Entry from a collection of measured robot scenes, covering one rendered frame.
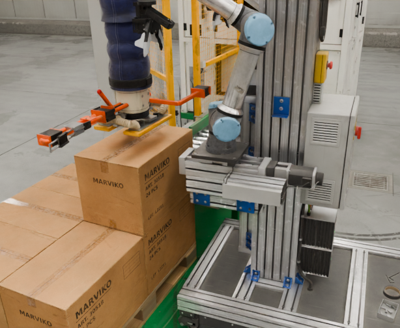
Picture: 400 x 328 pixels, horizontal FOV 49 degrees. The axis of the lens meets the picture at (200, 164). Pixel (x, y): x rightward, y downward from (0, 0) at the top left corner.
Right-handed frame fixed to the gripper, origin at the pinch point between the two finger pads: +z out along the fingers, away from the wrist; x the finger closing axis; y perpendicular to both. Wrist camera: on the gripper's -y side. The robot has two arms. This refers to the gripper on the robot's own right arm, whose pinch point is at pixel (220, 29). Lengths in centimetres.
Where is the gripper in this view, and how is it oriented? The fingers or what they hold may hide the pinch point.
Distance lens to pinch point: 273.6
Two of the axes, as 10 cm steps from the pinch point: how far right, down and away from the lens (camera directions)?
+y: 7.8, 2.4, -5.8
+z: 0.3, 9.1, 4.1
